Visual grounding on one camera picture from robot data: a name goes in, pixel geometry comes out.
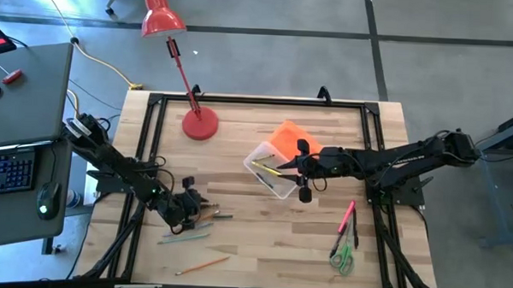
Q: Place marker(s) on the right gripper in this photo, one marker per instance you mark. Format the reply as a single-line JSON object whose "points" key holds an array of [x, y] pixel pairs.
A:
{"points": [[324, 163]]}

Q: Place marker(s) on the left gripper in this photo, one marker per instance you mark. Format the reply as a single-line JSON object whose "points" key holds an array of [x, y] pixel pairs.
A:
{"points": [[186, 205]]}

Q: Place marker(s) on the dark green pencil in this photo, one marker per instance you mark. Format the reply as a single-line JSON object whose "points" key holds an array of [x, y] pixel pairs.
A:
{"points": [[225, 216]]}

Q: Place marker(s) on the yellow pen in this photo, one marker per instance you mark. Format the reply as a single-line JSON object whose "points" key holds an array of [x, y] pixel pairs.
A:
{"points": [[264, 167]]}

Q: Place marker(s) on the dark grey pencil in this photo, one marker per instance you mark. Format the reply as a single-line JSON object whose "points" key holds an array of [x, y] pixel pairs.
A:
{"points": [[264, 180]]}

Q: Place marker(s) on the light green pencil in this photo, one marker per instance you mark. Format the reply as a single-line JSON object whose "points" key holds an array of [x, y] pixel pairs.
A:
{"points": [[185, 238]]}

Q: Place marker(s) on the clear supply box orange lid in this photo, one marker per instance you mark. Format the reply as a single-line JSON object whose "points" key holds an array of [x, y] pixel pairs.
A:
{"points": [[289, 136]]}

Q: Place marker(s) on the pink highlighter pen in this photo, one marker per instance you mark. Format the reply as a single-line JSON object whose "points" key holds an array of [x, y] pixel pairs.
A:
{"points": [[347, 216]]}

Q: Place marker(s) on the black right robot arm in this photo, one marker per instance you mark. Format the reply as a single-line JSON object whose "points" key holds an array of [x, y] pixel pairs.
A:
{"points": [[410, 160]]}

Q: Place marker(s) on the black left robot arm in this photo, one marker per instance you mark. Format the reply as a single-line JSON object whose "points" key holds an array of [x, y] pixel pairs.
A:
{"points": [[119, 165]]}

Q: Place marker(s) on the red desk lamp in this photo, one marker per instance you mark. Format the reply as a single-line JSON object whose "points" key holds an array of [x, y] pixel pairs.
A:
{"points": [[200, 122]]}

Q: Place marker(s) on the white and blue cup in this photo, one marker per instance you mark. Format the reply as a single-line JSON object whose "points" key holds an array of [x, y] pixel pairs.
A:
{"points": [[72, 198]]}

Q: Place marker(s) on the black computer mouse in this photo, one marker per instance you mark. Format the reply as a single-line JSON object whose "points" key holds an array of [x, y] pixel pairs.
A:
{"points": [[48, 198]]}

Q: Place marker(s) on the grey side desk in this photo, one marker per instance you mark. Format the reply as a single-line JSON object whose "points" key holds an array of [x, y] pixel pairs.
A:
{"points": [[22, 225]]}

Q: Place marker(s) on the black keyboard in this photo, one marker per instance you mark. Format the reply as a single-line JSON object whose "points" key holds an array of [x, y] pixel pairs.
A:
{"points": [[7, 174]]}

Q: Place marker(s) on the blue metal stand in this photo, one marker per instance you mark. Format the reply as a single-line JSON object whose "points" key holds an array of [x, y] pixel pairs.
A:
{"points": [[495, 212]]}

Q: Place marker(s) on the black aluminium table frame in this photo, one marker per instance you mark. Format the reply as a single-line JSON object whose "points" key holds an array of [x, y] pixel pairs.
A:
{"points": [[262, 100]]}

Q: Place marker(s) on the black camera mount hook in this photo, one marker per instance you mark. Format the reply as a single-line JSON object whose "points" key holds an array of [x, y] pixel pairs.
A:
{"points": [[325, 95], [196, 90]]}

